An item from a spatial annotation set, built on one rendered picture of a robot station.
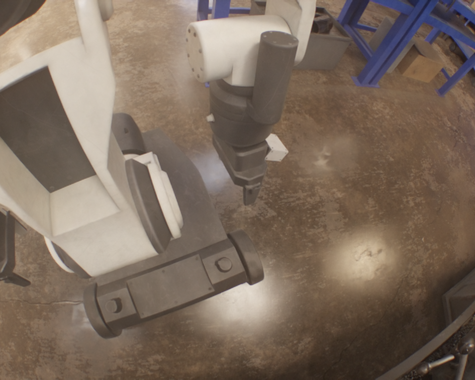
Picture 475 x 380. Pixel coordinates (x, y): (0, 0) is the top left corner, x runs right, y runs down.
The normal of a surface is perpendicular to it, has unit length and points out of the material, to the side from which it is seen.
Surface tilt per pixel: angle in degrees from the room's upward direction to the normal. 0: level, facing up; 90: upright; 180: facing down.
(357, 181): 0
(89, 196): 10
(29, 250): 0
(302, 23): 78
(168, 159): 0
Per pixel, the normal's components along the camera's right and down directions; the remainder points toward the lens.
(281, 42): 0.06, -0.53
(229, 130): -0.37, 0.78
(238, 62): 0.43, 0.78
